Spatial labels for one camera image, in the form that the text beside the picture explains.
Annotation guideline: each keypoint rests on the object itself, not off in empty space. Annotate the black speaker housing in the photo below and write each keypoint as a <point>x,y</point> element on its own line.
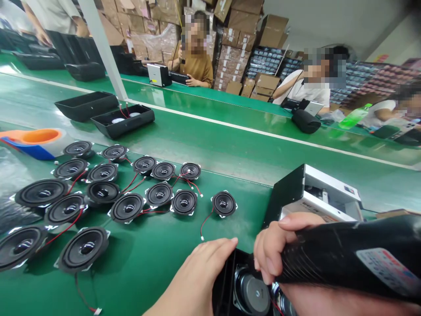
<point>223,289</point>
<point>85,104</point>

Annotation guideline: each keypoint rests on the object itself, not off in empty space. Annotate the brown cardboard piece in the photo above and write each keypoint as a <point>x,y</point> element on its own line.
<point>394,213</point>

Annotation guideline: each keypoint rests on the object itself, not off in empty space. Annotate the row of black speaker housings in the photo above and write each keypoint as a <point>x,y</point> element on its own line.
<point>49,56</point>

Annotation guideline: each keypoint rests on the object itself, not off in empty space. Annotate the black and white box device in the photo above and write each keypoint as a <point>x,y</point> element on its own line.
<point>289,191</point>

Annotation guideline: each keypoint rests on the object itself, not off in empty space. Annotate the person's right hand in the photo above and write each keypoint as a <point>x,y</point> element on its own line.
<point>268,245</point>

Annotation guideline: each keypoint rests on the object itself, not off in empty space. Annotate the black cylinder speaker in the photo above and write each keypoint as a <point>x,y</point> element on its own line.
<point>306,121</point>

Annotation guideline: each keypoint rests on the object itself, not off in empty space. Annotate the stack of packaged goods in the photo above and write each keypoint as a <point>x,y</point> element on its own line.
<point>371,77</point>

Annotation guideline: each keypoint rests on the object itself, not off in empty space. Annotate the green plastic bottle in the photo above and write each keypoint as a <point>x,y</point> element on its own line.
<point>355,116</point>

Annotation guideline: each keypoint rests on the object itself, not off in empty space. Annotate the black handheld power tool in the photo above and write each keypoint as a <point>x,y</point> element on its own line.
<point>348,253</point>

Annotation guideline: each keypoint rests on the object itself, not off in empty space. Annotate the group of black speaker drivers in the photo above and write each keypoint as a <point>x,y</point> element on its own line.
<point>98,197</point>

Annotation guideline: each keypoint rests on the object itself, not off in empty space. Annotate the white metal post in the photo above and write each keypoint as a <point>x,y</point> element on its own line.
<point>102,49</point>

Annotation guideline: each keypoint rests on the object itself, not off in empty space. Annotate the empty black speaker housing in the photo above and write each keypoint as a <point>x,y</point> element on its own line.
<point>85,104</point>

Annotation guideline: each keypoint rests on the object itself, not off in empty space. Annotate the clear plastic bag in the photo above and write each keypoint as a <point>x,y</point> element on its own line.
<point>13,184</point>

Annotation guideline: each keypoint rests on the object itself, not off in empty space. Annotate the stack of brown cartons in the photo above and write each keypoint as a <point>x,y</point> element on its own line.
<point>236,42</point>

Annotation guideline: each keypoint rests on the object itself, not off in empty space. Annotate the person's left hand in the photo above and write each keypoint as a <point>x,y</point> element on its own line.
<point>194,273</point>

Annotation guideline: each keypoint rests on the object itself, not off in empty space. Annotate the person's left fingers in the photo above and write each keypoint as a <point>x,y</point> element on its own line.
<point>221,246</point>

